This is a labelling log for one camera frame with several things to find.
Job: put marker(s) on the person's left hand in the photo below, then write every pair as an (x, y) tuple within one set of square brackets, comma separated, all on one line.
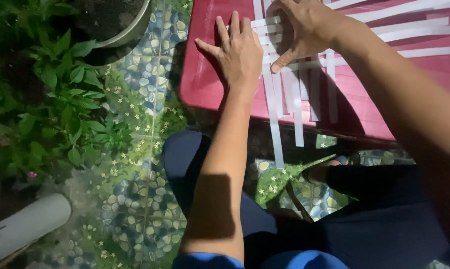
[(240, 59)]

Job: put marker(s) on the person's right hand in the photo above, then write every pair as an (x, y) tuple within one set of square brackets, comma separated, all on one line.
[(309, 28)]

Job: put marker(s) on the woven white paper strips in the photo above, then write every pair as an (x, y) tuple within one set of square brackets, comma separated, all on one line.
[(275, 108)]

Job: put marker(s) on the red plastic table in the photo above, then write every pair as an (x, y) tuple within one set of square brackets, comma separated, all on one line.
[(359, 108)]

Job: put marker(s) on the grey plant pot with soil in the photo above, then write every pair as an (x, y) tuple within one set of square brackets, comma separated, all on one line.
[(113, 18)]

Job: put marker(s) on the person's foot in sandal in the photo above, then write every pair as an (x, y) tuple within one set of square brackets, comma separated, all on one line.
[(324, 170)]

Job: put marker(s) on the green leafy plant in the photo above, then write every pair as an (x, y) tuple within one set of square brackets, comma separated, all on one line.
[(60, 101)]

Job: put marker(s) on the person's dark blue trousers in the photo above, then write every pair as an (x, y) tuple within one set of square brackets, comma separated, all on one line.
[(378, 224)]

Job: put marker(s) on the person's blue shirt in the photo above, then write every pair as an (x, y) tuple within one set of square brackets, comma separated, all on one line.
[(307, 260)]

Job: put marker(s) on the grey plastic pipe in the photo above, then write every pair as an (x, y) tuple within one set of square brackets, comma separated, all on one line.
[(27, 224)]

